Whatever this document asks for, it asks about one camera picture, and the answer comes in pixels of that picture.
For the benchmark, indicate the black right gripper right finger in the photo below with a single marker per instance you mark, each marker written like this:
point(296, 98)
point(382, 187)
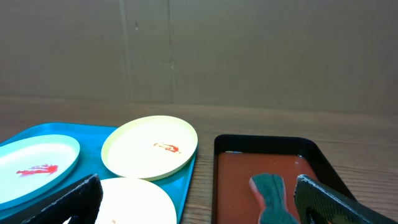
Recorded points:
point(318, 203)

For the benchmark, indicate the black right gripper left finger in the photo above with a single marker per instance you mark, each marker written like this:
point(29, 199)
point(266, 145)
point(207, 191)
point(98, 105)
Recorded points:
point(80, 205)

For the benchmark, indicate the yellow plate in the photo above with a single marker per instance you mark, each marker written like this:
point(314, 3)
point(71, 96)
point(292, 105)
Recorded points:
point(150, 148)
point(134, 201)

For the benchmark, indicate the light blue plate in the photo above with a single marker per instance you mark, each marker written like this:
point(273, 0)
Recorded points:
point(32, 166)

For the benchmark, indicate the black tray with red water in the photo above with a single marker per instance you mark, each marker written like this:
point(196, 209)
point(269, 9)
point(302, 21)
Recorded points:
point(239, 157)

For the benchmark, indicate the teal plastic tray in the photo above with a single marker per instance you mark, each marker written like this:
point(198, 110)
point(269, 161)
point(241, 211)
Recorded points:
point(91, 139)

